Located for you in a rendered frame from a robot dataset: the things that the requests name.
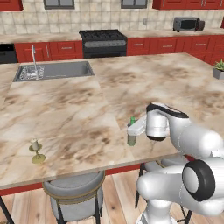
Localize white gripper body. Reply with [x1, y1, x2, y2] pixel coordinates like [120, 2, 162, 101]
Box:
[126, 115, 148, 137]

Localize green beer bottle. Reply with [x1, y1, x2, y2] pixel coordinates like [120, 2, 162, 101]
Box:
[127, 115, 137, 147]

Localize white candle on gold holder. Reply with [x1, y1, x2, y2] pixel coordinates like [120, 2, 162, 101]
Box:
[28, 138, 46, 165]

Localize grey cushioned stool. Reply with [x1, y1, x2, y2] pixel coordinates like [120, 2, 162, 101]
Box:
[41, 170, 106, 224]
[134, 155, 194, 224]

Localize black stove with oven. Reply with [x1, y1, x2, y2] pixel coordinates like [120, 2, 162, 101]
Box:
[78, 29, 129, 59]

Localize red base cupboard run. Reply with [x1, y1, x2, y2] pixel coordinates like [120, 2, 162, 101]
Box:
[126, 34, 224, 67]
[13, 40, 84, 63]

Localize grey steel sink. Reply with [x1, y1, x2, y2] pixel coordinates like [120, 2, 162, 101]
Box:
[12, 60, 95, 83]

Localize green plant in grey pot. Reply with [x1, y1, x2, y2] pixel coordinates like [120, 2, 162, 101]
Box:
[212, 59, 224, 81]

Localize silver toaster oven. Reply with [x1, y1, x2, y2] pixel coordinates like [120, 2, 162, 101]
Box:
[172, 16, 206, 33]

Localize silver sink tap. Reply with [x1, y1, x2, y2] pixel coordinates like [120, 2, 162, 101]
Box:
[30, 45, 40, 81]

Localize grey framed window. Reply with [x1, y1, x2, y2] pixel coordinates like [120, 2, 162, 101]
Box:
[120, 0, 149, 10]
[43, 0, 75, 10]

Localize black dishwasher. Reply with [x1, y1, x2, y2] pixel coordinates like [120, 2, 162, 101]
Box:
[0, 43, 19, 65]

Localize black stool leg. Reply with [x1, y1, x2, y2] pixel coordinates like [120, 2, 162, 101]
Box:
[0, 195, 15, 224]

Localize red wall cupboard run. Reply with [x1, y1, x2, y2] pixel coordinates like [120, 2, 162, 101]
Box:
[151, 0, 224, 11]

